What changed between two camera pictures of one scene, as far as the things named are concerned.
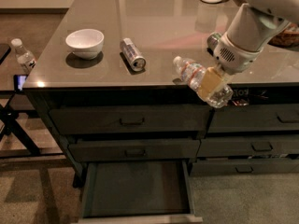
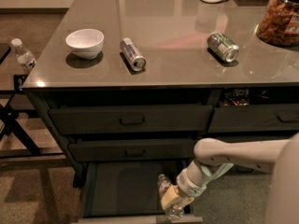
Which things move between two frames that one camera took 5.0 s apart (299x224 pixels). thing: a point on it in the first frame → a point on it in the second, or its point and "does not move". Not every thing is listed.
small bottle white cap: (24, 57) does not move
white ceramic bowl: (86, 44) does not move
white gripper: (234, 57) → (189, 185)
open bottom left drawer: (138, 192) does not move
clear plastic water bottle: (192, 73) → (176, 211)
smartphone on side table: (19, 81) does not move
